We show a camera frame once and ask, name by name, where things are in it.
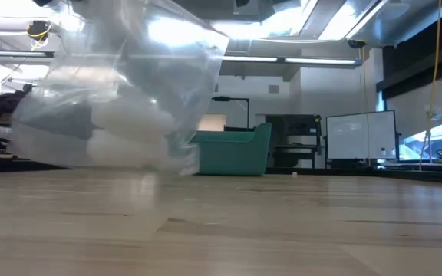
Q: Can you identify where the white gauze bandage roll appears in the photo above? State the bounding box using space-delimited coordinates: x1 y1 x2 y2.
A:
85 129 170 166

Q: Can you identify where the green plastic basket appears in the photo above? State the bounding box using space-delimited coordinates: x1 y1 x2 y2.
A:
189 122 273 176

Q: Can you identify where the black workbench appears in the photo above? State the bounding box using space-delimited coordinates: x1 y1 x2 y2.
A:
265 113 325 169

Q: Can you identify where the long ceiling strip light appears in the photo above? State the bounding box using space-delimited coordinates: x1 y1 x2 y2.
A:
0 48 363 67

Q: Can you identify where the white whiteboard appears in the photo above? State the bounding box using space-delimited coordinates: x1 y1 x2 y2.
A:
325 110 398 160

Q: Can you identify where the ceiling cable reel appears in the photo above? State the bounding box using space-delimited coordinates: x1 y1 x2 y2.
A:
26 19 53 51

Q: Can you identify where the black metal gantry frame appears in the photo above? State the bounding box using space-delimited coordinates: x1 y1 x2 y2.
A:
211 95 251 132

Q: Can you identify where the yellow cable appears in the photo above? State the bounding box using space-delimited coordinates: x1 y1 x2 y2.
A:
418 0 442 173

